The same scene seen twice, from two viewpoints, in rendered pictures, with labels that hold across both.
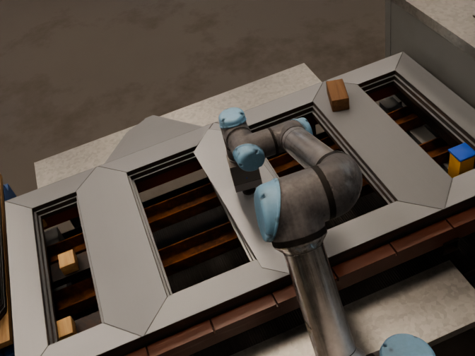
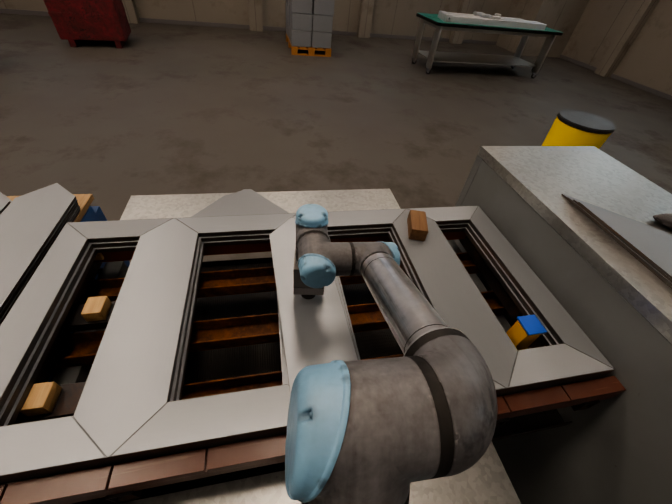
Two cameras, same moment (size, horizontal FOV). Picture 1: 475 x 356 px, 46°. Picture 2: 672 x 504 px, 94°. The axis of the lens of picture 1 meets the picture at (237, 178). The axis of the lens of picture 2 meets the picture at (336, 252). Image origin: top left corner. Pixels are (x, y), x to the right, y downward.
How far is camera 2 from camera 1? 0.83 m
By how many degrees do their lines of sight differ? 4
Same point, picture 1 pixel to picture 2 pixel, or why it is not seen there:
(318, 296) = not seen: outside the picture
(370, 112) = (442, 251)
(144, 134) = (236, 203)
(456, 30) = (546, 202)
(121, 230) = (161, 295)
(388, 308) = not seen: hidden behind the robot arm
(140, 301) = (132, 399)
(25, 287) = (16, 330)
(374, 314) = not seen: hidden behind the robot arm
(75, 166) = (165, 211)
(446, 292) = (479, 472)
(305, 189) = (402, 427)
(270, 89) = (356, 200)
